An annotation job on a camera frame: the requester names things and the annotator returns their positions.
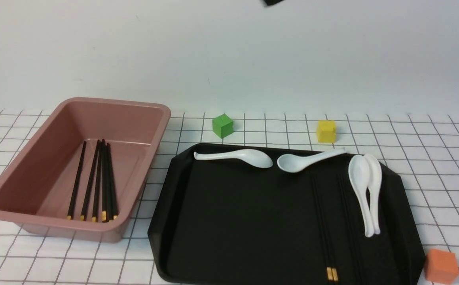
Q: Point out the white ceramic spoon inner right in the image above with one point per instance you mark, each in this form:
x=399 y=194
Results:
x=359 y=177

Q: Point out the yellow foam cube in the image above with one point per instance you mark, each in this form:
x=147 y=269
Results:
x=326 y=131

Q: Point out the black plastic tray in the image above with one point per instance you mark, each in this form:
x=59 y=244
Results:
x=225 y=222

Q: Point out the orange foam cube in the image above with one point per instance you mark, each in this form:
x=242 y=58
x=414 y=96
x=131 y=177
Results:
x=441 y=267

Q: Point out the white ceramic spoon far left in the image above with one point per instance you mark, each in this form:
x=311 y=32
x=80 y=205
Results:
x=252 y=157

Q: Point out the white ceramic spoon outer right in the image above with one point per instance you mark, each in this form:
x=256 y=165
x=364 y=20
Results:
x=374 y=186

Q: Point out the black chopstick in bin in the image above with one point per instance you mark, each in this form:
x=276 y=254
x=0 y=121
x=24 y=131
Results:
x=94 y=217
x=112 y=187
x=104 y=208
x=71 y=209
x=89 y=187

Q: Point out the white ceramic spoon middle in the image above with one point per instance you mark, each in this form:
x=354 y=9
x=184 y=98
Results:
x=294 y=164

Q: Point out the white ceramic spoon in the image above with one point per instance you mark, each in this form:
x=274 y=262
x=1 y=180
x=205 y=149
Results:
x=252 y=157
x=359 y=177
x=294 y=164
x=374 y=186

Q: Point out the pink plastic bin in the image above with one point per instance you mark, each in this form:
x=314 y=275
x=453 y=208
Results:
x=36 y=187

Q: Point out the green foam cube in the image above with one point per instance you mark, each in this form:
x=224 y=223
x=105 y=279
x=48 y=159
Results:
x=222 y=126

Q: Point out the black chopstick gold band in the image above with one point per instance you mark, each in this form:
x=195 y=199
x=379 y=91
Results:
x=327 y=234
x=326 y=248

